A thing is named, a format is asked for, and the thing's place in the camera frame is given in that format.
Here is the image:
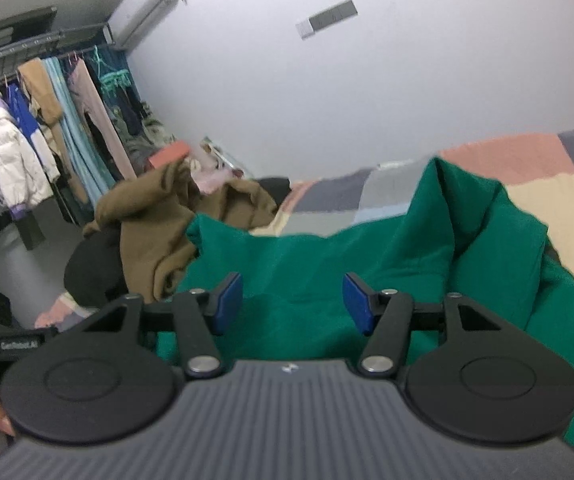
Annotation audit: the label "patchwork bed sheet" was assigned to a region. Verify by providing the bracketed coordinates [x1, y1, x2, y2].
[34, 125, 574, 332]

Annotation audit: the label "white air conditioner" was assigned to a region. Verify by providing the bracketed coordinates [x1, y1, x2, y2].
[107, 0, 188, 52]

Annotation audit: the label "pink box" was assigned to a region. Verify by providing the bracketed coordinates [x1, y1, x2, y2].
[148, 141, 191, 171]

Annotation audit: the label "metal clothes rack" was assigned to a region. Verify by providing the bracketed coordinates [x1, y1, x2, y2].
[0, 7, 116, 106]

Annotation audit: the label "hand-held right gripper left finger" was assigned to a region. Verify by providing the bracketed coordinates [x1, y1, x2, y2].
[69, 271, 244, 380]

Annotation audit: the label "light pink cloth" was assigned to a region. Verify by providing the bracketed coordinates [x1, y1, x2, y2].
[191, 160, 244, 196]

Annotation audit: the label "green jacket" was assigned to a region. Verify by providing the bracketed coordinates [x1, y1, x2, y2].
[154, 156, 574, 477]

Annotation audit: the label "white puffer jacket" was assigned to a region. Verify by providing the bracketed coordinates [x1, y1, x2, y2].
[0, 89, 56, 222]

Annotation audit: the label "pink hanging pants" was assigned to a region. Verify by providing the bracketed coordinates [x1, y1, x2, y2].
[67, 57, 138, 181]

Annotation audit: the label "tan hanging hoodie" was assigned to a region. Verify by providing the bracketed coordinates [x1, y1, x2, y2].
[17, 57, 90, 202]

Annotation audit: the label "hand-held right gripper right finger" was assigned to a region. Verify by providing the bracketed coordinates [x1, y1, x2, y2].
[342, 271, 524, 379]

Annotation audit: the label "black cloth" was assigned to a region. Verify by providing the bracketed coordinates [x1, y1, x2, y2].
[63, 232, 130, 309]

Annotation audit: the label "grey wall switch panel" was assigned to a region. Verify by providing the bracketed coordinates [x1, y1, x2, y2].
[296, 0, 358, 40]

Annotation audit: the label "brown garment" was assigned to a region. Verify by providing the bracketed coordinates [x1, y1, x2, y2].
[83, 162, 280, 307]

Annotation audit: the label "teal clothes hanger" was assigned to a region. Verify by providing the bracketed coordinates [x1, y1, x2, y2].
[89, 45, 132, 96]

